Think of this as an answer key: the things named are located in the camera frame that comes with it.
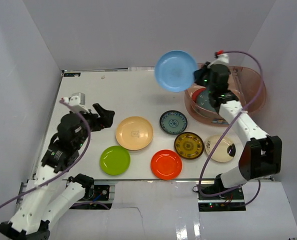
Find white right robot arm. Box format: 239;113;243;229
193;62;282;200

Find pink translucent plastic bin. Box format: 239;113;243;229
184;66;267;127

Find red plate with teal flower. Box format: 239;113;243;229
191;87;206;103

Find lime green plate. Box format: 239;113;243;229
99;145;131;176

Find black label sticker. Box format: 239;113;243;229
63;72;81;77

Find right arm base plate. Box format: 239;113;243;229
192;184;244;201

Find yellow brown patterned plate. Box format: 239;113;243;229
174;132;205;160

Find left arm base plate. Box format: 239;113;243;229
82;185;110;202

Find orange plate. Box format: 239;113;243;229
150;149;183;181

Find cream plate with black mark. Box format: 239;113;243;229
205;134;236;163

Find white paper sheets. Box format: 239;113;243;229
127;66;155;72

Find blue white patterned plate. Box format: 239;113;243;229
159;110;188;135

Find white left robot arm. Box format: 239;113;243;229
0;103;115;240

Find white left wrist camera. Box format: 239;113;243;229
68;92;87;112

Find beige bear plate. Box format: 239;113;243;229
115;116;154;151

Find dark teal blue plate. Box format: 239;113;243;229
196;88;217;114

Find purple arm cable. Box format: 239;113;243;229
197;50;264;207
0;97;109;221

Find light blue plate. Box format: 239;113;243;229
154;50;198;93

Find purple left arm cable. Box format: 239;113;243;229
0;97;109;221

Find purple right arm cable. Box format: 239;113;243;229
197;50;264;207

